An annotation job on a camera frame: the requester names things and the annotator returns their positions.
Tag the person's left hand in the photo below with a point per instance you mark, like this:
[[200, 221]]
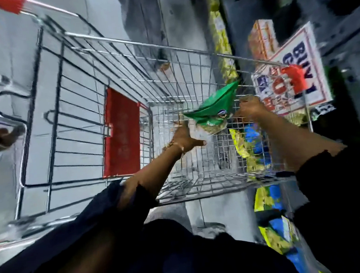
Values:
[[182, 139]]

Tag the person's right hand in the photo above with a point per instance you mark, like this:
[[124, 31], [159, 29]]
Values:
[[251, 108]]

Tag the person's left thumb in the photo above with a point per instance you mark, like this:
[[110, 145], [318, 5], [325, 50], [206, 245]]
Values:
[[198, 143]]

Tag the person's right fingers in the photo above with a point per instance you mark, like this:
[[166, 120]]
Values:
[[243, 108]]

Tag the green snack packet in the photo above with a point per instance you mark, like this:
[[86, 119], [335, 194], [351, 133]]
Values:
[[216, 105]]

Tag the person's right forearm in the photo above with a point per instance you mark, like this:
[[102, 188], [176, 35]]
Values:
[[287, 138]]

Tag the person's left forearm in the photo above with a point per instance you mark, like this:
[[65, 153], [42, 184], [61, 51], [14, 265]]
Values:
[[153, 174]]

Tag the row of yellow packets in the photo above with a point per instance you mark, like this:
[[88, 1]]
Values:
[[222, 44]]

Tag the white promotional sign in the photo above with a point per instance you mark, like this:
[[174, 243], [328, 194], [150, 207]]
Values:
[[300, 66]]

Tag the orange cardboard box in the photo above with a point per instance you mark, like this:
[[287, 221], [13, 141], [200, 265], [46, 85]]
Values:
[[262, 39]]

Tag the red cart seat flap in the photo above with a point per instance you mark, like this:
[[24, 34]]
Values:
[[121, 133]]

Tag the person's grey shoe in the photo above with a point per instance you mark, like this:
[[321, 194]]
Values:
[[208, 229]]

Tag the pile of yellow blue packets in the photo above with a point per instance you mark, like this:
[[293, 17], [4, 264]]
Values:
[[274, 227]]

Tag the person's dark garment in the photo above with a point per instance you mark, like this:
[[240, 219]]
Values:
[[164, 254]]

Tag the dark store shelf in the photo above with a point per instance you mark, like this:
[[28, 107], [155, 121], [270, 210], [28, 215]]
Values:
[[343, 35]]

